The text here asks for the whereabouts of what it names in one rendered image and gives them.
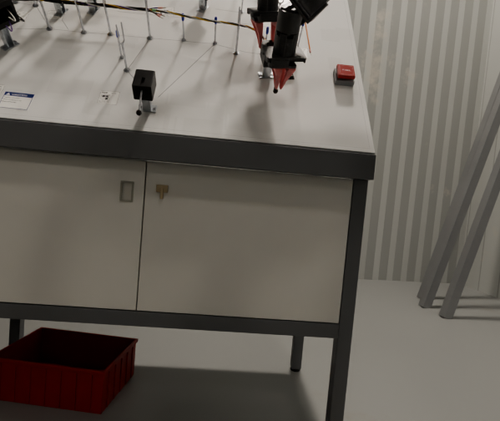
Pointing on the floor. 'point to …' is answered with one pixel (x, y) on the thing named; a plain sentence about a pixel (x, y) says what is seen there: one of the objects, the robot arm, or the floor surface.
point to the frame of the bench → (79, 314)
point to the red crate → (63, 369)
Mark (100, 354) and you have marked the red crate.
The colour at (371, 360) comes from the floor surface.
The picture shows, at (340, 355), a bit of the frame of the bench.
